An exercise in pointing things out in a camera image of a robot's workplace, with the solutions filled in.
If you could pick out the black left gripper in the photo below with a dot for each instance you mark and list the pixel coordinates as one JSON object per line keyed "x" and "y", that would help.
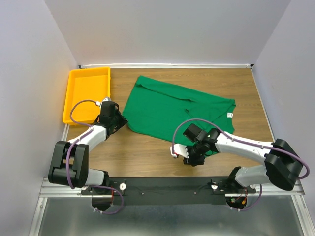
{"x": 123, "y": 121}

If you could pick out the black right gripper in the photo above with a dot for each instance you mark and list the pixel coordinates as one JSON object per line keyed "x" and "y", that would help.
{"x": 192, "y": 161}

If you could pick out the green t-shirt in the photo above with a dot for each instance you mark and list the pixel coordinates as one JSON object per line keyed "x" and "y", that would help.
{"x": 161, "y": 110}

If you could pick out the yellow plastic tray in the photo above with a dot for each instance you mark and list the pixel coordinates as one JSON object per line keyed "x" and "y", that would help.
{"x": 86, "y": 84}

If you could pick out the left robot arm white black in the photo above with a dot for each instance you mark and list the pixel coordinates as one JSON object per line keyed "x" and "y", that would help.
{"x": 70, "y": 160}

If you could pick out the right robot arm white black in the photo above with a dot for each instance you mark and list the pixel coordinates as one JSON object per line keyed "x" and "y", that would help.
{"x": 277, "y": 161}

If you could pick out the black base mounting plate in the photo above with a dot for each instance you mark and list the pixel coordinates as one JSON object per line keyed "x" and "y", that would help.
{"x": 137, "y": 191}

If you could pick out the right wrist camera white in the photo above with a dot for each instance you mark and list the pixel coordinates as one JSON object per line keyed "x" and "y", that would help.
{"x": 178, "y": 150}

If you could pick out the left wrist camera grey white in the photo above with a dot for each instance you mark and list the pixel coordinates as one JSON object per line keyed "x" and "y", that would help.
{"x": 99, "y": 103}

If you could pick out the aluminium left side rail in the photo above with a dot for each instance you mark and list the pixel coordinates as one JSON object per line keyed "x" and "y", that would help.
{"x": 61, "y": 137}

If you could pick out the white aluminium back rail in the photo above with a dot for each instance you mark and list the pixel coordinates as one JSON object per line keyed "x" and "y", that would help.
{"x": 166, "y": 65}

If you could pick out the aluminium front frame rail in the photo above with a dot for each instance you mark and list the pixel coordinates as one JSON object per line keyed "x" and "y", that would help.
{"x": 174, "y": 206}

